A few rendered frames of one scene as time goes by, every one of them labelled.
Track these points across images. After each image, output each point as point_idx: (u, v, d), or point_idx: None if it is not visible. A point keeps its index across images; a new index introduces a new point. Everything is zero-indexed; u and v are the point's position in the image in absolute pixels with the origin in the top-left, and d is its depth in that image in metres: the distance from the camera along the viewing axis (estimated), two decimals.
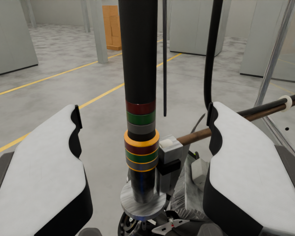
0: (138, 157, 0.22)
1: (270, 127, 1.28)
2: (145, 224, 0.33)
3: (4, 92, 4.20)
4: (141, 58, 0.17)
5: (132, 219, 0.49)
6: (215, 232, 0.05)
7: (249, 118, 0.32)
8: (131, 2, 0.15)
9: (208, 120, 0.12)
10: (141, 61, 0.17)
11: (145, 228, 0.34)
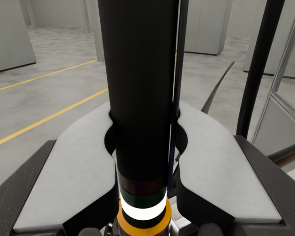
0: None
1: (290, 114, 1.11)
2: None
3: None
4: (145, 112, 0.09)
5: None
6: (215, 232, 0.05)
7: (288, 160, 0.24)
8: (123, 6, 0.07)
9: (171, 118, 0.12)
10: (144, 117, 0.09)
11: None
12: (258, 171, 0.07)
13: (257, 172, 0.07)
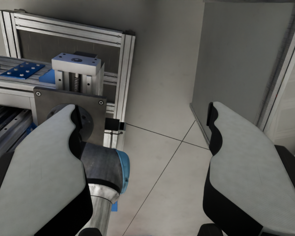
0: None
1: None
2: None
3: None
4: None
5: None
6: (215, 232, 0.05)
7: None
8: None
9: (208, 120, 0.12)
10: None
11: None
12: None
13: None
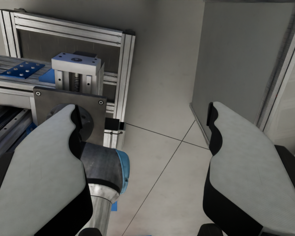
0: None
1: None
2: None
3: None
4: None
5: None
6: (215, 232, 0.05)
7: None
8: None
9: (208, 120, 0.12)
10: None
11: None
12: None
13: None
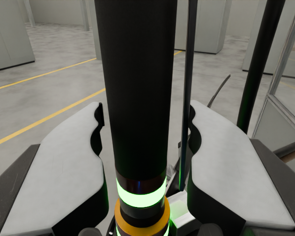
0: None
1: (287, 116, 1.12)
2: None
3: None
4: (143, 110, 0.08)
5: None
6: (215, 232, 0.05)
7: (287, 158, 0.24)
8: None
9: None
10: (142, 114, 0.09)
11: None
12: (274, 176, 0.06)
13: (272, 176, 0.06)
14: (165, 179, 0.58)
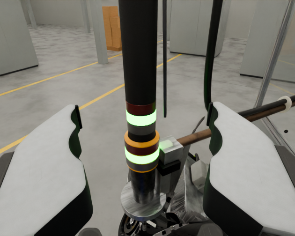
0: (138, 158, 0.22)
1: (269, 129, 1.29)
2: (145, 225, 0.33)
3: (5, 93, 4.21)
4: (141, 59, 0.17)
5: (130, 224, 0.50)
6: (215, 232, 0.05)
7: (248, 119, 0.32)
8: (131, 4, 0.15)
9: (208, 120, 0.12)
10: (141, 62, 0.17)
11: (144, 229, 0.34)
12: None
13: None
14: None
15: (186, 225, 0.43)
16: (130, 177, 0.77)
